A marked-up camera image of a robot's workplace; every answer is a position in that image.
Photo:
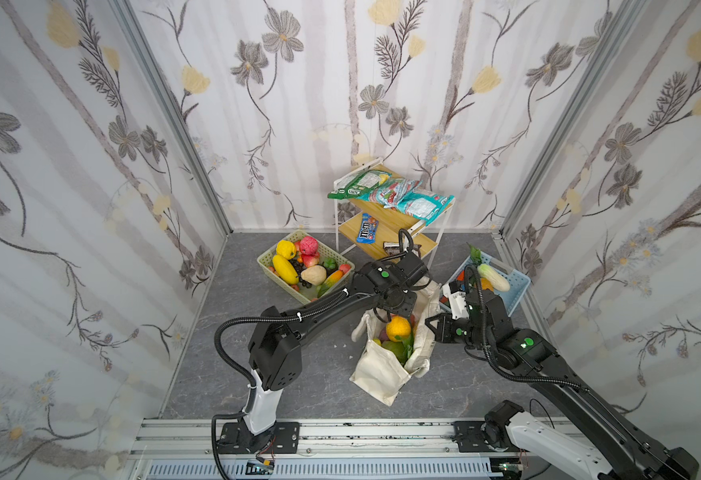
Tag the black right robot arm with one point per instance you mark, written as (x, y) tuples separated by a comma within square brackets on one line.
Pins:
[(615, 448)]

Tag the green cabbage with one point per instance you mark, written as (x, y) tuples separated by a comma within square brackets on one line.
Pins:
[(401, 350)]

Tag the light blue vegetable basket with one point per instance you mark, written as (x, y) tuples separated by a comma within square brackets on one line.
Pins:
[(518, 283)]

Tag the pink wrinkled round fruit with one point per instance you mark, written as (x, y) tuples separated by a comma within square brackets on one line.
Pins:
[(308, 246)]

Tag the red pink peach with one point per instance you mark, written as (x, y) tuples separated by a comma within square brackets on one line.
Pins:
[(310, 260)]

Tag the cream canvas grocery bag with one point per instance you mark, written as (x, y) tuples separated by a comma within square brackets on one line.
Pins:
[(378, 372)]

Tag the brown chocolate bar wrapper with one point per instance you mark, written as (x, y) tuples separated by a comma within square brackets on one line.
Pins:
[(392, 248)]

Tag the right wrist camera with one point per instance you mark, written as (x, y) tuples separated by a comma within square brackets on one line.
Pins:
[(457, 301)]

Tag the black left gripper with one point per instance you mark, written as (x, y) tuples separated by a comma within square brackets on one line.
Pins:
[(404, 298)]

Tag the round orange fruit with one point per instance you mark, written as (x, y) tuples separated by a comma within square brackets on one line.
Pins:
[(399, 329)]

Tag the pale green perforated fruit basket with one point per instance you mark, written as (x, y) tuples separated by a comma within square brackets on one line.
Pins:
[(303, 291)]

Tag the teal red snack bag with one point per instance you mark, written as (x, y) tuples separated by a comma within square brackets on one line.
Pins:
[(390, 193)]

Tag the orange green papaya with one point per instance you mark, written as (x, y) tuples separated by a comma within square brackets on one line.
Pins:
[(329, 283)]

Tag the white shelf rack with wood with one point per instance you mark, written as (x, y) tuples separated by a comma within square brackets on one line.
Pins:
[(428, 236)]

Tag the yellow wrinkled bell pepper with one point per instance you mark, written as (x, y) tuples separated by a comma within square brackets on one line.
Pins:
[(286, 249)]

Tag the yellow mango left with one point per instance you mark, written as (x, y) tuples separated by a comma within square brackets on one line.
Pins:
[(285, 270)]

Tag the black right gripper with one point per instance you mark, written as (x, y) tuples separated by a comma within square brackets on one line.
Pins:
[(442, 328)]

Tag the teal white snack bag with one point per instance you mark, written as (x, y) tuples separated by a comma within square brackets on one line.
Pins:
[(424, 205)]

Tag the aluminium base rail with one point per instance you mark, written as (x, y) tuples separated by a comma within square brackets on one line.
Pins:
[(368, 449)]

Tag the blue candy packet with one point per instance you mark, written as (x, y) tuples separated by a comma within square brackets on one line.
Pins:
[(367, 233)]

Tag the green snack bag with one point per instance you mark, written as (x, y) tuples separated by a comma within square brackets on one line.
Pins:
[(360, 185)]

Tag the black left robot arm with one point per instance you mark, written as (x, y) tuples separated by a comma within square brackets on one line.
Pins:
[(387, 286)]

